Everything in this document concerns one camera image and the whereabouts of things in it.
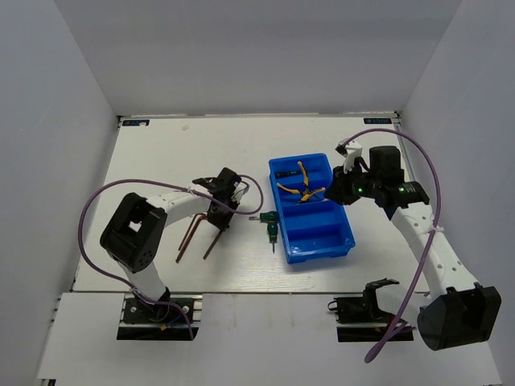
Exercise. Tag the stubby green phillips screwdriver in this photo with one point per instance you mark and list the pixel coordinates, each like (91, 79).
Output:
(272, 232)

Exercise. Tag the blue plastic divided bin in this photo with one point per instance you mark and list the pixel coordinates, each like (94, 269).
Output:
(313, 230)

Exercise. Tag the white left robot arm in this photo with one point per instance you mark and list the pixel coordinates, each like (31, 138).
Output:
(133, 234)

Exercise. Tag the blue corner label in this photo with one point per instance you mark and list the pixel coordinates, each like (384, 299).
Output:
(136, 122)
(377, 121)

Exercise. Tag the brown hex key small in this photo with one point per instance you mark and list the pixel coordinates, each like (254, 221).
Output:
(192, 229)

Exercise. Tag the stubby green flat screwdriver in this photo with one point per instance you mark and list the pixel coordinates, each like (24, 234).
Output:
(266, 217)

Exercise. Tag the slim black green screwdriver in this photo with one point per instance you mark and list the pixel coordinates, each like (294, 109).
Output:
(286, 174)

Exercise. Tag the brown hex key large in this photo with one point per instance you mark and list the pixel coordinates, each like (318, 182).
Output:
(187, 237)

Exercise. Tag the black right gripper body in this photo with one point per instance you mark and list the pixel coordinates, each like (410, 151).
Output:
(354, 185)

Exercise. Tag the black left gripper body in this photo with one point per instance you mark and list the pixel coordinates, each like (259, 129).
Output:
(221, 218)

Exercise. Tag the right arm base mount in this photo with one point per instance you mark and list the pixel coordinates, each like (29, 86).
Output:
(365, 317)

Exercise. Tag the right blue corner label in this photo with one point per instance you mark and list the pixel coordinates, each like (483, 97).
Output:
(377, 121)

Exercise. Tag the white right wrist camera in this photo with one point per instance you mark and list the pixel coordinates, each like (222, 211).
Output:
(350, 150)

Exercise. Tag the brown hex key medium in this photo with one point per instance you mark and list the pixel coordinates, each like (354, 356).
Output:
(212, 245)

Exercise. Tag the left blue corner label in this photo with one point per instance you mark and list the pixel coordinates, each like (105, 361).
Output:
(136, 122)

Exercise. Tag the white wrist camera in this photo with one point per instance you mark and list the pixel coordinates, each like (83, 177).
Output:
(350, 150)
(241, 190)

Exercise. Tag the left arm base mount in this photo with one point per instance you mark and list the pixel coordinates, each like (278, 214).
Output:
(142, 322)

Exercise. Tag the yellow black pliers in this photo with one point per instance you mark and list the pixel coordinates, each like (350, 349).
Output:
(304, 190)

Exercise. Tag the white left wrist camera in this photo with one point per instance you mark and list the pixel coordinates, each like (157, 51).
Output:
(241, 190)

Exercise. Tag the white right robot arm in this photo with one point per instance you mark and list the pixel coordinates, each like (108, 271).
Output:
(459, 310)

